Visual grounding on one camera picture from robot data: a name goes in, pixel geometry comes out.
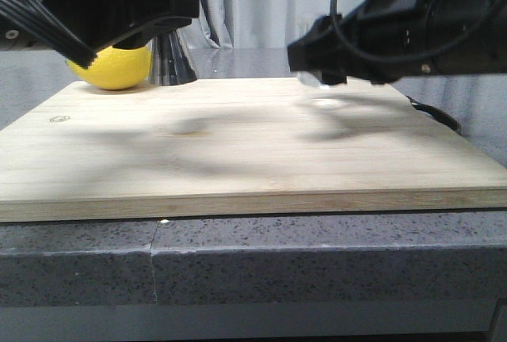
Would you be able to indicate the steel double jigger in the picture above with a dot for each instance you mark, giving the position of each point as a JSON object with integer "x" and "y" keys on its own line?
{"x": 170, "y": 63}

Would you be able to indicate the yellow lemon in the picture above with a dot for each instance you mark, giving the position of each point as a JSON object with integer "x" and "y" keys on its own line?
{"x": 115, "y": 69}

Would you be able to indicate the grey curtain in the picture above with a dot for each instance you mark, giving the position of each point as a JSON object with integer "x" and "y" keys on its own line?
{"x": 244, "y": 24}

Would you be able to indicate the wooden cutting board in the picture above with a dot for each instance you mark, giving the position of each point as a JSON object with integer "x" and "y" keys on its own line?
{"x": 236, "y": 147}

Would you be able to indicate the glass measuring beaker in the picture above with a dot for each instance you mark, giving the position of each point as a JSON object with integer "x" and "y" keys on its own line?
{"x": 310, "y": 80}

